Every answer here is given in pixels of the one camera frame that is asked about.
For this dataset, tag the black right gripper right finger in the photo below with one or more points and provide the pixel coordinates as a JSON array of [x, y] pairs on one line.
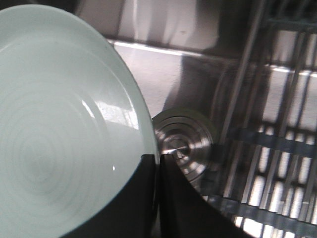
[[184, 213]]

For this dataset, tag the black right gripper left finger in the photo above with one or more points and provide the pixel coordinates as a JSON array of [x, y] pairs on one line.
[[131, 213]]

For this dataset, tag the stainless steel sink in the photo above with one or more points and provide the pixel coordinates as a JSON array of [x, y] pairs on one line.
[[171, 47]]

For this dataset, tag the light green round plate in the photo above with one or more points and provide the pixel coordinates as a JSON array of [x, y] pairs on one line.
[[73, 122]]

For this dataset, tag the grey sink dish rack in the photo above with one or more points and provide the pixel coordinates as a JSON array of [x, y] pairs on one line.
[[264, 174]]

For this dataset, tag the steel sink drain strainer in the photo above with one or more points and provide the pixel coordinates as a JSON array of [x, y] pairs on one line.
[[188, 136]]

